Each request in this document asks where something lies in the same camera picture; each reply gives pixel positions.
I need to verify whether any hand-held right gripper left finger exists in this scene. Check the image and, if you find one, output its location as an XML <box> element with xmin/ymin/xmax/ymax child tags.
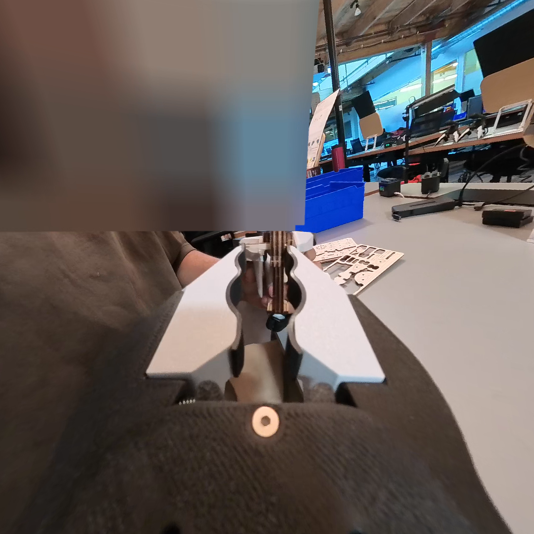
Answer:
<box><xmin>146</xmin><ymin>244</ymin><xmax>245</xmax><ymax>394</ymax></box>

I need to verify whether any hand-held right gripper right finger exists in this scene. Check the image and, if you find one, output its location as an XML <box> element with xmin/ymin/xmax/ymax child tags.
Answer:
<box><xmin>286</xmin><ymin>245</ymin><xmax>386</xmax><ymax>394</ymax></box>

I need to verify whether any wooden model assembly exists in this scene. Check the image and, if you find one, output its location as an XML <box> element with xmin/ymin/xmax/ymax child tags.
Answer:
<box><xmin>263</xmin><ymin>231</ymin><xmax>298</xmax><ymax>314</ymax></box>

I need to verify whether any grey desk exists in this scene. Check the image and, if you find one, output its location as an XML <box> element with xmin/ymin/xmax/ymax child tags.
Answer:
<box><xmin>309</xmin><ymin>181</ymin><xmax>534</xmax><ymax>534</ymax></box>

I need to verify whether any person's left hand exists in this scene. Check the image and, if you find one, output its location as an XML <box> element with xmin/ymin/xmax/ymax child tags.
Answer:
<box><xmin>243</xmin><ymin>265</ymin><xmax>274</xmax><ymax>311</ymax></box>

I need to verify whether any wooden parts sheet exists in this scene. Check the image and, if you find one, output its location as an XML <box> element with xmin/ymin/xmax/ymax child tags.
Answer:
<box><xmin>312</xmin><ymin>238</ymin><xmax>359</xmax><ymax>263</ymax></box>
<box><xmin>322</xmin><ymin>244</ymin><xmax>405</xmax><ymax>296</ymax></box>

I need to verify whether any blue plastic bin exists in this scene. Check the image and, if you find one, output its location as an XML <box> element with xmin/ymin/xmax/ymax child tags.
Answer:
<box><xmin>306</xmin><ymin>167</ymin><xmax>366</xmax><ymax>233</ymax></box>

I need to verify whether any person's shirt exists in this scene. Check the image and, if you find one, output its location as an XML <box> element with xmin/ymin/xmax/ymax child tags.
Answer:
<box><xmin>0</xmin><ymin>231</ymin><xmax>199</xmax><ymax>534</ymax></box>

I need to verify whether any instruction poster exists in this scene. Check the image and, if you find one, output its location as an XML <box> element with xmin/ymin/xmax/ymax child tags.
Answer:
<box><xmin>307</xmin><ymin>88</ymin><xmax>341</xmax><ymax>168</ymax></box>

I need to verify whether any flat black box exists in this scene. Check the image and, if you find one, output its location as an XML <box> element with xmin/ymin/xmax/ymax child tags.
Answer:
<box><xmin>391</xmin><ymin>198</ymin><xmax>456</xmax><ymax>221</ymax></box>

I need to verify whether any black board stand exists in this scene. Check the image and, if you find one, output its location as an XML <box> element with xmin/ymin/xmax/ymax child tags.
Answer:
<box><xmin>473</xmin><ymin>20</ymin><xmax>534</xmax><ymax>136</ymax></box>
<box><xmin>351</xmin><ymin>90</ymin><xmax>385</xmax><ymax>152</ymax></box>

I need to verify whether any small black box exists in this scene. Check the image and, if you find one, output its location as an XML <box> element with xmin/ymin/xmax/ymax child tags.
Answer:
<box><xmin>482</xmin><ymin>209</ymin><xmax>534</xmax><ymax>228</ymax></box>

